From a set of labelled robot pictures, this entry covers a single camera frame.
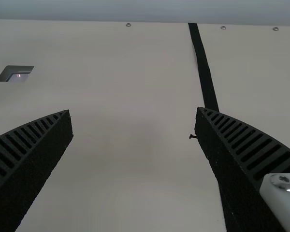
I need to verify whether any small square scanner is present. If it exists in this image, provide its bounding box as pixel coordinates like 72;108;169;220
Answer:
0;65;35;83

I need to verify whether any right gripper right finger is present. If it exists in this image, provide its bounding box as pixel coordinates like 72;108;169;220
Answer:
194;106;290;232

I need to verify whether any black strip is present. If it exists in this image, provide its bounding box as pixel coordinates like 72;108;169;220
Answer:
188;22;220;113

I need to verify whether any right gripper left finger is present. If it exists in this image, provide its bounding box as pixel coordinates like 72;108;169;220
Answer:
0;109;74;232

